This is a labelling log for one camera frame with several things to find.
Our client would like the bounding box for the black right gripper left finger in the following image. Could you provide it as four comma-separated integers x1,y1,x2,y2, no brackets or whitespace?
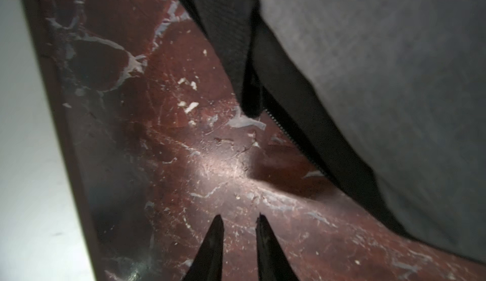
182,215,224,281

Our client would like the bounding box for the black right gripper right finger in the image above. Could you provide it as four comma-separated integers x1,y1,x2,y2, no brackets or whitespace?
256,214,299,281

